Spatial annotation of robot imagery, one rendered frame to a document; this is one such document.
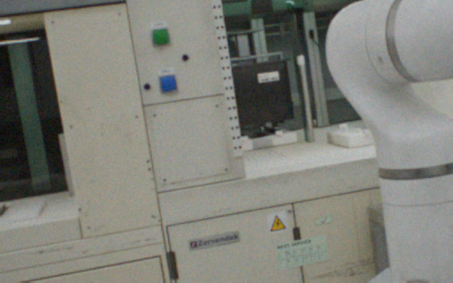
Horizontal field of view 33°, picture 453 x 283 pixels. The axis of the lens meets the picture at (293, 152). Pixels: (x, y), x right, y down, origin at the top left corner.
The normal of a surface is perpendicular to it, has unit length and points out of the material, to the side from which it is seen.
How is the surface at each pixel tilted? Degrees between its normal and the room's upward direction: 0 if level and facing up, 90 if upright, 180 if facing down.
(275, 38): 90
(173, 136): 90
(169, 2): 90
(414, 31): 85
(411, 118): 30
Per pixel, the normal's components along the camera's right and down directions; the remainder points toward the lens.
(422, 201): -0.21, 0.15
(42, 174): 0.24, 0.09
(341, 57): -0.68, 0.23
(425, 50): -0.49, 0.44
